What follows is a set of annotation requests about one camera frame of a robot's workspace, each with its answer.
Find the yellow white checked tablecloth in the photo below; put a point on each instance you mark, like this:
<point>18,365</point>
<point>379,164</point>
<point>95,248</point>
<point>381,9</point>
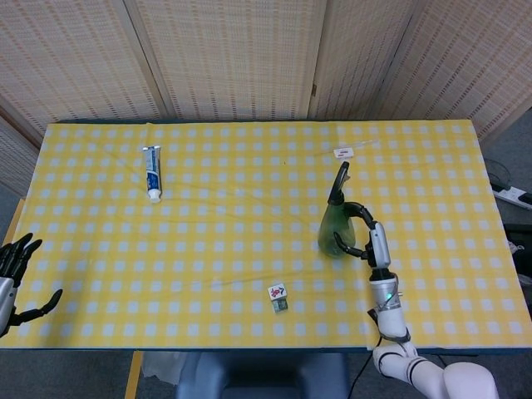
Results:
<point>208,249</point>

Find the woven folding screen panel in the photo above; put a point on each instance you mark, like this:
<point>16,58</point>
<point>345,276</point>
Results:
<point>357,54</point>
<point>14,154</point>
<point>474,58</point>
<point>232,54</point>
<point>75,54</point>

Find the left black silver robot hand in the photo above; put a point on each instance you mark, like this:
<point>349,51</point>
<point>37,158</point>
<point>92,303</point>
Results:
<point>10,287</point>

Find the blue white toothpaste tube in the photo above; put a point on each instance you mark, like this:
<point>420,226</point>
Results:
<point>152,170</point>

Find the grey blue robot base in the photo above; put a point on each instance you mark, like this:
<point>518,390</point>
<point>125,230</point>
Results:
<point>262,376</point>

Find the yellow wooden table leg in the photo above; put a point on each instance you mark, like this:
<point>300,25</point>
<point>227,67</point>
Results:
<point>133,374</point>

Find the small green mahjong tile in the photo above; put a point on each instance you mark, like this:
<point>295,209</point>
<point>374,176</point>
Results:
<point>281,306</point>

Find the small white box red print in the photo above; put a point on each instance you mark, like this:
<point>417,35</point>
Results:
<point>343,153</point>

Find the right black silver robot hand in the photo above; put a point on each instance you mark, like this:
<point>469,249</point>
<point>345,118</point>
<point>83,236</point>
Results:
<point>379,245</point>

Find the clear plastic strip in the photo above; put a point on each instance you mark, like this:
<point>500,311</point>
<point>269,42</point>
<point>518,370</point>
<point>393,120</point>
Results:
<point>365,144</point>

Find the green spray bottle black trigger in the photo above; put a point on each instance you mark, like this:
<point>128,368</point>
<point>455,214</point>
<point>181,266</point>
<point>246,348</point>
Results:
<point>333,232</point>

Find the white power strip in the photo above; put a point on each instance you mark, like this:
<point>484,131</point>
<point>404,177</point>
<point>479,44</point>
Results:
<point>513,195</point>

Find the black floor object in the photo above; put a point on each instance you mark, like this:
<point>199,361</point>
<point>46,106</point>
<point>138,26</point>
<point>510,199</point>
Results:
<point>519,234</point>

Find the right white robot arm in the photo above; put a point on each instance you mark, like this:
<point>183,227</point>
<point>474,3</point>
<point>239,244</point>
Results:
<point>390,316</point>

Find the white mahjong tile red print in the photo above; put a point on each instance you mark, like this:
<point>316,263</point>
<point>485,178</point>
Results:
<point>277,292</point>

